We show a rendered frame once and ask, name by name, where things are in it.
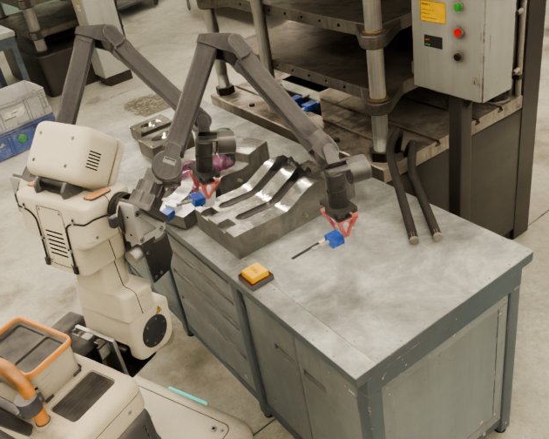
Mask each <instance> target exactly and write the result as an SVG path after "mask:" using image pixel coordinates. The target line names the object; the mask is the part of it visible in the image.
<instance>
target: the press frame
mask: <svg viewBox="0 0 549 439"><path fill-rule="evenodd" d="M520 8H523V9H524V11H523V12H522V13H521V14H520V15H518V16H516V17H515V26H514V42H513V58H512V59H513V63H512V70H514V69H516V68H517V67H518V68H520V71H519V72H518V73H517V74H516V75H513V76H512V88H511V89H510V90H508V95H513V93H515V97H520V96H521V95H522V96H523V100H522V108H520V109H521V119H520V133H519V146H518V171H517V184H516V197H515V210H514V223H513V229H512V230H511V231H510V239H511V240H514V239H516V238H517V237H518V236H519V235H521V234H522V233H524V232H525V231H527V229H528V219H529V208H530V198H531V187H532V167H533V155H534V145H535V134H536V124H537V113H538V102H539V81H540V71H541V60H542V50H543V39H544V28H545V18H546V0H517V2H516V10H515V12H516V11H517V10H518V9H520Z"/></svg>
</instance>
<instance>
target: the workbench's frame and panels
mask: <svg viewBox="0 0 549 439"><path fill-rule="evenodd" d="M166 233H167V236H168V239H169V242H170V245H171V248H172V251H173V257H172V261H171V266H170V269H169V271H167V272H166V273H165V274H164V275H163V276H162V277H161V278H160V279H159V280H158V281H156V282H155V283H153V279H152V276H151V274H150V271H149V268H148V265H147V263H146V258H145V257H144V258H143V259H142V260H141V261H139V262H138V263H137V264H136V265H132V264H131V263H129V262H128V261H127V262H126V267H127V270H128V273H129V274H133V275H136V276H138V277H141V278H144V279H147V280H148V281H149V282H150V285H151V289H152V292H153V293H156V294H160V295H163V296H165V297H166V299H167V305H168V309H169V310H170V311H171V312H172V313H173V314H174V315H175V316H176V317H177V318H178V319H179V320H180V321H181V322H182V325H183V328H184V330H185V332H186V334H187V335H188V336H194V335H195V336H196V337H197V338H198V339H199V340H200V341H201V342H202V344H203V345H204V346H205V347H206V348H207V349H208V350H209V351H210V352H211V353H212V354H213V355H214V356H215V357H216V358H217V359H218V360H219V361H220V362H221V363H222V364H223V365H224V366H225V367H226V368H227V369H228V370H229V371H230V372H231V373H232V374H233V375H234V376H235V377H236V379H237V380H238V381H239V382H240V383H241V384H242V385H243V386H244V387H245V388H246V389H247V390H248V391H249V392H250V393H251V394H252V395H253V396H254V397H255V398H256V399H257V400H258V401H259V404H260V407H261V411H262V412H263V413H264V416H266V417H268V418H270V417H274V418H275V419H276V420H277V421H278V422H279V423H280V424H281V425H282V426H283V427H284V428H285V429H286V430H287V431H288V432H289V433H290V434H291V435H292V436H293V437H294V438H295V439H485V438H486V437H487V436H488V435H489V434H490V433H491V432H492V431H493V430H495V431H496V432H497V433H504V432H505V431H506V428H507V427H508V426H509V423H510V413H511V401H512V380H513V369H514V357H515V347H516V335H517V325H518V313H519V292H520V285H521V277H522V268H523V267H525V266H526V265H528V264H529V263H531V262H532V256H533V253H531V254H530V255H528V256H527V257H526V258H524V259H523V260H521V261H520V262H519V263H518V264H517V265H515V266H514V267H512V268H511V269H509V270H508V271H506V272H505V273H504V274H502V275H500V276H499V277H498V278H497V279H496V280H494V281H493V282H491V283H490V284H489V285H487V286H486V287H484V288H483V289H481V290H480V291H478V292H477V293H476V294H474V295H473V296H472V297H471V298H469V299H468V300H467V301H465V302H463V303H462V304H461V305H459V306H458V307H456V308H455V309H453V310H452V311H450V312H449V313H448V314H447V315H445V316H444V317H443V318H441V319H440V320H439V321H437V322H435V323H434V324H433V325H431V326H430V327H428V328H427V329H425V330H424V331H423V332H422V333H421V334H419V335H418V336H416V337H415V338H413V339H412V340H411V341H409V342H407V343H406V344H405V345H403V346H402V347H400V348H399V349H398V350H397V351H395V352H394V353H393V354H391V355H390V356H388V357H387V358H385V359H384V360H383V361H381V362H379V363H378V364H376V365H375V367H373V368H372V369H370V370H369V371H367V372H366V373H365V374H363V375H362V376H360V377H359V378H357V379H356V380H355V379H354V378H353V377H351V376H350V375H349V374H347V373H346V372H345V371H344V370H343V369H341V368H340V367H339V366H337V365H336V364H335V363H334V362H333V361H331V360H330V359H329V358H328V357H327V356H326V355H325V354H323V353H322V352H321V351H320V350H318V349H317V348H316V347H315V346H313V345H312V344H311V343H310V342H308V341H307V340H306V339H305V338H303V337H302V336H301V335H300V334H298V333H297V332H296V331H295V330H294V329H292V328H291V327H290V326H289V325H288V324H287V323H286V322H284V321H283V320H282V319H280V318H279V317H278V316H277V315H276V314H274V313H273V312H272V311H270V310H269V309H268V308H267V307H265V306H264V305H263V304H262V303H260V302H259V301H258V300H257V299H255V297H253V295H251V294H250V293H249V292H248V291H246V290H245V289H244V288H243V287H241V286H240V285H239V284H238V283H236V282H235V281H234V280H232V279H231V278H230V277H229V276H228V275H226V274H225V273H224V272H222V271H221V270H220V269H219V268H218V267H217V266H215V264H213V263H212V262H211V261H210V260H208V259H207V258H206V257H205V256H203V255H202V254H201V253H200V252H198V251H197V250H196V249H195V248H193V247H192V246H191V245H190V244H188V243H187V242H186V241H185V240H183V239H182V238H181V237H180V236H179V235H178V234H177V233H175V232H174V231H173V230H172V229H171V228H169V227H168V226H167V225H166Z"/></svg>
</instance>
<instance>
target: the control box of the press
mask: <svg viewBox="0 0 549 439"><path fill-rule="evenodd" d="M411 8H412V36H413V61H411V63H412V73H414V85H418V86H421V87H424V88H428V89H431V90H432V91H435V92H441V93H443V94H444V98H445V103H446V106H447V109H448V111H449V213H452V214H455V215H457V216H458V217H460V218H462V219H464V220H468V221H470V196H471V112H472V102H473V101H474V102H478V103H484V102H486V101H488V100H490V99H492V98H495V97H496V96H497V95H499V94H501V93H503V92H505V91H508V90H510V89H511V88H512V58H513V42H514V26H515V10H516V0H411Z"/></svg>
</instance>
